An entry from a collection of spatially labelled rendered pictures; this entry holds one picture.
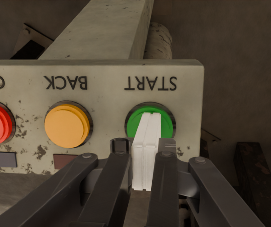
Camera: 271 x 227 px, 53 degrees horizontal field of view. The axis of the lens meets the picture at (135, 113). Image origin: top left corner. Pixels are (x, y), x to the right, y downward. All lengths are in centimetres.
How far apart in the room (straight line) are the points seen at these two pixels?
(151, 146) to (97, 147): 11
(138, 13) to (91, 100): 21
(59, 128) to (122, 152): 11
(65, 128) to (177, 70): 11
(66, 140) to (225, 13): 66
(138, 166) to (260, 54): 77
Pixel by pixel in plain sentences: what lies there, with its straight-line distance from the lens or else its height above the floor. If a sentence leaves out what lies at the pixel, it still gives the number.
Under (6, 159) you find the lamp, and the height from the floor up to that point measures 61.
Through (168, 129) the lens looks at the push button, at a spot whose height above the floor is 61.
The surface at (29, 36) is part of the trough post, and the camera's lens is 94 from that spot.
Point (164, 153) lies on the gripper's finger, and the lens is 15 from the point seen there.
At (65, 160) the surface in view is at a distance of 27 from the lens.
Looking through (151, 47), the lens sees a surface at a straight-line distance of 65.
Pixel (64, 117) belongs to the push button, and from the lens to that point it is 25.
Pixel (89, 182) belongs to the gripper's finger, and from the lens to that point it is 16.
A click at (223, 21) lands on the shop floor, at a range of 84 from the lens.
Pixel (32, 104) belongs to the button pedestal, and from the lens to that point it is 27.
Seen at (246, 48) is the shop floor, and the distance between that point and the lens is 89.
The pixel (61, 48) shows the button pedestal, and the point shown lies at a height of 51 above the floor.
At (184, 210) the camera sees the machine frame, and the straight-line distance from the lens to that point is 124.
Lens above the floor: 79
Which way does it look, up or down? 53 degrees down
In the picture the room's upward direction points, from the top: 170 degrees counter-clockwise
